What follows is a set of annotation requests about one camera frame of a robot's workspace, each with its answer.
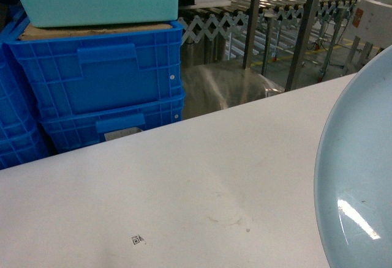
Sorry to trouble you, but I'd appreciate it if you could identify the blue crate lower middle stack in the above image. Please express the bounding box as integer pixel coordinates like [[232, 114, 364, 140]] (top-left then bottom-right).
[[1, 127, 51, 169]]

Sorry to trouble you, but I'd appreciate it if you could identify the blue crate under teal tub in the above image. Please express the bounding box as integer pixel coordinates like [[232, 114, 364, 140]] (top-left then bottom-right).
[[6, 20, 183, 119]]

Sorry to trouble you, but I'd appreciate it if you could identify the white board on conveyor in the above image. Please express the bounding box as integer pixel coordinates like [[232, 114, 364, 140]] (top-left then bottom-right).
[[179, 0, 231, 9]]

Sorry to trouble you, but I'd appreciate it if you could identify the light blue round plate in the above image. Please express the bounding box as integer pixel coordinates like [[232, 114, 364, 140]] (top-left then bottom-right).
[[314, 48, 391, 267]]

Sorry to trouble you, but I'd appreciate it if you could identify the blue crate with bottle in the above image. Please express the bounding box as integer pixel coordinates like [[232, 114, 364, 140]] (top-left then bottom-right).
[[1, 43, 36, 141]]

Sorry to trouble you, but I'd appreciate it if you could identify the blue crate lower right stack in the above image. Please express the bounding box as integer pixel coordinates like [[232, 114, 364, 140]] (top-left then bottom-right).
[[41, 89, 185, 153]]

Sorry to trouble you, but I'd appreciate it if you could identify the steel table leg post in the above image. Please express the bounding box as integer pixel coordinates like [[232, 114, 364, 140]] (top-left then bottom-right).
[[285, 0, 319, 92]]

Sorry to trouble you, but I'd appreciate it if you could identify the expandable roller conveyor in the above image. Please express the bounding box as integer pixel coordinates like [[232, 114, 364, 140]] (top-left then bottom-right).
[[179, 0, 359, 82]]

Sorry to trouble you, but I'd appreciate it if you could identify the blue crate stack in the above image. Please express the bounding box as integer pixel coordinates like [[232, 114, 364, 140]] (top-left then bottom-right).
[[41, 89, 185, 153], [1, 127, 51, 169]]

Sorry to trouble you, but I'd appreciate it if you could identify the black tray on conveyor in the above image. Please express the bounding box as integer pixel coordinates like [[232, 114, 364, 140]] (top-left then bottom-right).
[[178, 0, 195, 7]]

